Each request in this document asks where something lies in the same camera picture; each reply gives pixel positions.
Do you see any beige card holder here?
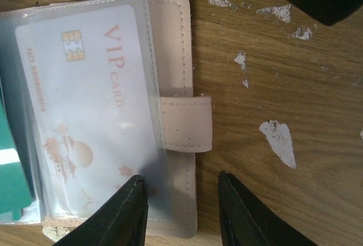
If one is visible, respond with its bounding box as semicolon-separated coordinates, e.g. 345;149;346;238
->
1;0;213;238

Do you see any white patterned credit card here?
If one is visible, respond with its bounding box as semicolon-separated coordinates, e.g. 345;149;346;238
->
15;4;170;219

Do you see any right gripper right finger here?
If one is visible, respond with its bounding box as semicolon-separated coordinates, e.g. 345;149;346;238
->
218;171;315;245

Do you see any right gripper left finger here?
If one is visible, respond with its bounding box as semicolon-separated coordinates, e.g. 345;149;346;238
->
54;175;148;246

